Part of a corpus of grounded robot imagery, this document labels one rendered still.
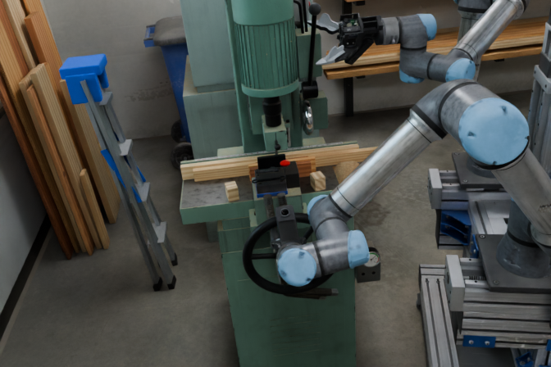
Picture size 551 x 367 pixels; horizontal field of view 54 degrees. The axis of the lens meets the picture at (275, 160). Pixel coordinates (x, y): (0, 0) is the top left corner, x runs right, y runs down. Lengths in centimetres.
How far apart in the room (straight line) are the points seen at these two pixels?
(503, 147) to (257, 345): 128
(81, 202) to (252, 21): 178
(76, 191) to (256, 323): 140
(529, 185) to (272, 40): 77
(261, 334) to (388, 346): 63
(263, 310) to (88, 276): 132
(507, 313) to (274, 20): 102
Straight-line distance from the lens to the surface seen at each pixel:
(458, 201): 200
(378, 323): 251
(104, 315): 277
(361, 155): 182
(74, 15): 408
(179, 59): 344
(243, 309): 194
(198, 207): 167
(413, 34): 159
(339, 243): 114
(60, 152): 291
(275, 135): 169
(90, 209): 304
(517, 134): 109
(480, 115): 106
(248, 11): 152
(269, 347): 208
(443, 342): 215
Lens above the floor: 180
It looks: 29 degrees down
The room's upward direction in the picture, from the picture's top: 5 degrees counter-clockwise
